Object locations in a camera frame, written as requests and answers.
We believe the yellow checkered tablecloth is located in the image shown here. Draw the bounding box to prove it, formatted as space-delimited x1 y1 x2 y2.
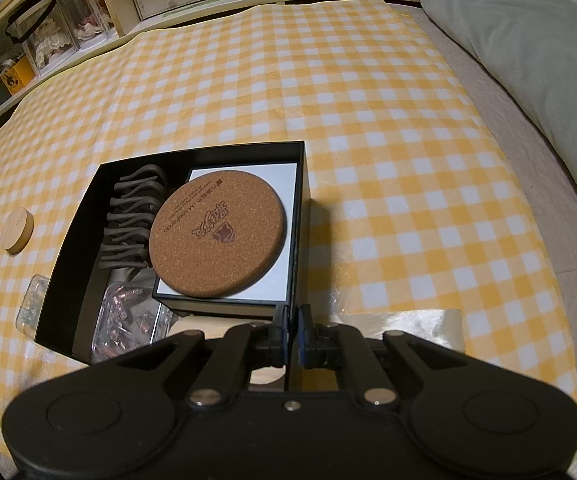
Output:
0 0 577 441

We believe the clear plastic container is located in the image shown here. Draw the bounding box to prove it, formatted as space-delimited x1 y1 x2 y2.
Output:
88 282 176 363

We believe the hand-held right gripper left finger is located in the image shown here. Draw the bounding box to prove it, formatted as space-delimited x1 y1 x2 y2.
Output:
118 305 289 407

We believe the small white-topped box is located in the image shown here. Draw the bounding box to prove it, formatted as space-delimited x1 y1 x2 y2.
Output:
152 162 299 318

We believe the black strap handle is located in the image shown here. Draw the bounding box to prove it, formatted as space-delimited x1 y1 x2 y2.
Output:
6 0 58 45

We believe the clear display box with trinkets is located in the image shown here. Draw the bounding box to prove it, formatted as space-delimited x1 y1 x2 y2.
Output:
53 0 119 51

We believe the small clear display box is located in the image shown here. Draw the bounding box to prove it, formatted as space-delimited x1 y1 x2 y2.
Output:
22 27 78 77

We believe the yellow printed box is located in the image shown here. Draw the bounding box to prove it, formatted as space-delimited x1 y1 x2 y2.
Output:
0 57 34 95

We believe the round cork coaster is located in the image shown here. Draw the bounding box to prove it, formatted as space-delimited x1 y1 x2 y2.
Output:
148 177 286 297

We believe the round bamboo lid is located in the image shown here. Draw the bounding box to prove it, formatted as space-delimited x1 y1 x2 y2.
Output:
0 207 36 257

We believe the grey pillow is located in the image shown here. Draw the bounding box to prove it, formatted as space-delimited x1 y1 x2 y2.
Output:
419 0 577 256

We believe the black cardboard box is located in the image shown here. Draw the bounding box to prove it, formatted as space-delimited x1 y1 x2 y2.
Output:
34 140 312 395

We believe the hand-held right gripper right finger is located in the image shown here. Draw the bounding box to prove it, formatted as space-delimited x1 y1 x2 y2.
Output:
297 305 464 407

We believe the small white plastic adapter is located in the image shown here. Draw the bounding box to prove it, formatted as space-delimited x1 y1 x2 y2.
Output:
16 274 49 333

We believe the dark grey wire rack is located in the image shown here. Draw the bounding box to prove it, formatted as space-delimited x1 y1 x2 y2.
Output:
99 164 172 271

